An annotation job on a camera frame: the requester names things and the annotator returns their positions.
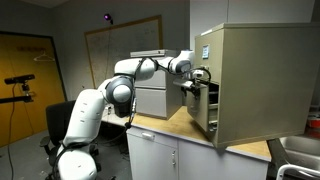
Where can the white coat hanger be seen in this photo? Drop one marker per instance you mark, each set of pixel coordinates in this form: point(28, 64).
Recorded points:
point(44, 58)

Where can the white base cabinet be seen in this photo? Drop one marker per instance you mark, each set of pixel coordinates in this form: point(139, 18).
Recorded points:
point(156, 160)

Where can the black camera mounting bar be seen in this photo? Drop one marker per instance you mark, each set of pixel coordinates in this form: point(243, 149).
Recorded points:
point(15, 99)

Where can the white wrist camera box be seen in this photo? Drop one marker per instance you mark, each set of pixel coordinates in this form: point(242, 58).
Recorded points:
point(198, 73)

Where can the white blue drawer label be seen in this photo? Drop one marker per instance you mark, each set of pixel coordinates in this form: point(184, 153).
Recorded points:
point(205, 51)

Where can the metal cabinet door pull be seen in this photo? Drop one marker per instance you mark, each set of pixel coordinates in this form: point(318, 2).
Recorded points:
point(173, 158)

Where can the beige metal file cabinet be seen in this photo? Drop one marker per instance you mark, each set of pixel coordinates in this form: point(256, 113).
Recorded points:
point(266, 83)

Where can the white tube frame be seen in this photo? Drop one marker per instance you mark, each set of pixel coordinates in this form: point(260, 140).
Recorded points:
point(293, 167)

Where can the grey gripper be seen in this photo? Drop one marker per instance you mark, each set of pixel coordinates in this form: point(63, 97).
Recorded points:
point(184, 84)

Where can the white desk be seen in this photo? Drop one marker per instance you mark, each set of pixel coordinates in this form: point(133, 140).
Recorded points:
point(108, 117)

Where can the yellow door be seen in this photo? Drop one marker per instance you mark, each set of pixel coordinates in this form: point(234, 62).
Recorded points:
point(30, 116)

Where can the black slanted stand leg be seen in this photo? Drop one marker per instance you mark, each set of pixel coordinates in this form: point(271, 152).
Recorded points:
point(276, 153)

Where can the small grey file cabinet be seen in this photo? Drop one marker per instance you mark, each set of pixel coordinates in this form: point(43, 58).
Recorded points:
point(153, 100)

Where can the webcam with purple light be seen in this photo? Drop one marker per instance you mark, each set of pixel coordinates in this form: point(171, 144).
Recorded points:
point(107, 16)

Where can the steel sink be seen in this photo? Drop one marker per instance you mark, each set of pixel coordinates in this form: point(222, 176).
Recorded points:
point(300, 153)

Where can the metal cabinet drawer pull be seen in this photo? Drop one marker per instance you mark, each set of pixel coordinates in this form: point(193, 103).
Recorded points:
point(148, 136)

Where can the black office chair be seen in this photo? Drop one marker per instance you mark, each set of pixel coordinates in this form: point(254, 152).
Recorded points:
point(58, 120)

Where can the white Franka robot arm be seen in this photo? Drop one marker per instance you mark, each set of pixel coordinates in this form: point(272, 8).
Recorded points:
point(85, 123)

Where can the wood framed whiteboard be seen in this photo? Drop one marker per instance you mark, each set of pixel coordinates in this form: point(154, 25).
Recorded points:
point(110, 46)

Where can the beige cabinet drawer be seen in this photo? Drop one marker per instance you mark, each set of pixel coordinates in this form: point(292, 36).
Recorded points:
point(197, 111)
point(211, 50)

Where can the red container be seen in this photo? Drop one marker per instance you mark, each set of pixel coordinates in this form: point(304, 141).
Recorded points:
point(314, 122)

